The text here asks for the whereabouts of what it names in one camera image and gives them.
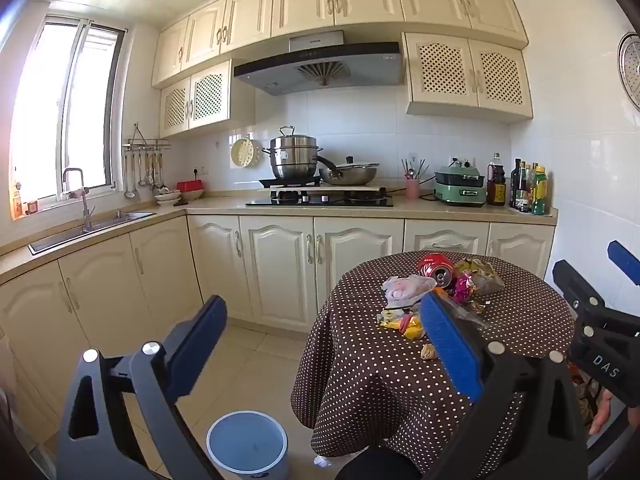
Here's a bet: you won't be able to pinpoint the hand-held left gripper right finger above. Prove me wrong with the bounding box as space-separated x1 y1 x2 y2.
419 290 591 480

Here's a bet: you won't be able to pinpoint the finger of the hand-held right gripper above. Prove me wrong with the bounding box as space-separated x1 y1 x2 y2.
552 259 640 342
606 240 640 283

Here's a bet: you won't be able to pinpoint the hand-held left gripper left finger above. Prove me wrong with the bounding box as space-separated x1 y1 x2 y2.
55 294 229 480

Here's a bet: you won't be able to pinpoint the yellow snack wrapper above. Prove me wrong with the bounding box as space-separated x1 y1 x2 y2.
380 310 426 341

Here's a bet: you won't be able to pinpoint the magenta candy wrapper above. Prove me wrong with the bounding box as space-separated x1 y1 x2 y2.
452 272 473 303

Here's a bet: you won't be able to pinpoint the red drink can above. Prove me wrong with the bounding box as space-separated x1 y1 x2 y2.
419 255 456 288

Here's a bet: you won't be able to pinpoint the light blue plastic bin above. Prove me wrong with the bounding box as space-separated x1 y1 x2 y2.
206 410 290 478

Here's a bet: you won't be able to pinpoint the person's right hand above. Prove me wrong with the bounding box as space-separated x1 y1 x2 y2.
589 389 615 436

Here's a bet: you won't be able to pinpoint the green bottle yellow label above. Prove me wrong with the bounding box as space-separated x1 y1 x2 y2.
531 166 549 216

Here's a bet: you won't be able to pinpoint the cream lower cabinets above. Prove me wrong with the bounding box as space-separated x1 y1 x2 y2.
0 212 557 441

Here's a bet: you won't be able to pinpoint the large soy sauce bottle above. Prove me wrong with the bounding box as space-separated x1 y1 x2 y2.
486 152 507 207

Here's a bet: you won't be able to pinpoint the beige kitchen countertop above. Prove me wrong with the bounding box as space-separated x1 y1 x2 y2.
0 192 558 286

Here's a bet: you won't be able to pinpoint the green electric cooker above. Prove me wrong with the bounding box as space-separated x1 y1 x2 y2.
432 157 488 207

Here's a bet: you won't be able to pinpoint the steel sink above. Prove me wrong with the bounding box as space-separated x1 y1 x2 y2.
28 210 157 255

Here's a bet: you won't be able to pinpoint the black induction cooker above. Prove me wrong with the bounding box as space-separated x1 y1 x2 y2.
258 176 323 189

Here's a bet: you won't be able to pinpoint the steel kitchen faucet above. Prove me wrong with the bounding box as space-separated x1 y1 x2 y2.
61 167 96 233

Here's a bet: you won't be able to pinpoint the black glass gas stove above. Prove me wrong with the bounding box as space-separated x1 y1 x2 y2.
245 187 395 209

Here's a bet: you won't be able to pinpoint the round metal steamer rack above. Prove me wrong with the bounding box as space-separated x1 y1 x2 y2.
617 32 640 111

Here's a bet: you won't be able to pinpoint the cream board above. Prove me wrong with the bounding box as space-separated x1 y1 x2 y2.
270 183 388 196

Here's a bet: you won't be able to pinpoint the cream perforated steamer insert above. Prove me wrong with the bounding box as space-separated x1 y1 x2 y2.
230 136 264 168

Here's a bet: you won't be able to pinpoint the steel wok with lid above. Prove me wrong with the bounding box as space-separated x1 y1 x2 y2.
315 156 380 186

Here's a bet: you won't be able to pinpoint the steel steamer pot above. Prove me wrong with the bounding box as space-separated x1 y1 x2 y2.
262 126 326 181

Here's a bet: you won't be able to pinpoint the wide lattice door cabinet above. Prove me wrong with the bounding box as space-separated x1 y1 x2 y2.
402 32 533 123

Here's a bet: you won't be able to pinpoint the small lattice door cabinet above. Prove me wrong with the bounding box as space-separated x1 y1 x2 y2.
159 59 256 139

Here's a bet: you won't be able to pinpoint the sliding window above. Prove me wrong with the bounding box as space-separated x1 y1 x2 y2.
10 15 126 221

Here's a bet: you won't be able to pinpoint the range hood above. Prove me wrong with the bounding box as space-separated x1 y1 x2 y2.
233 30 405 97

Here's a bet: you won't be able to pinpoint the wall utensil rack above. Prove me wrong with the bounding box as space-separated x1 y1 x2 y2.
122 122 172 153

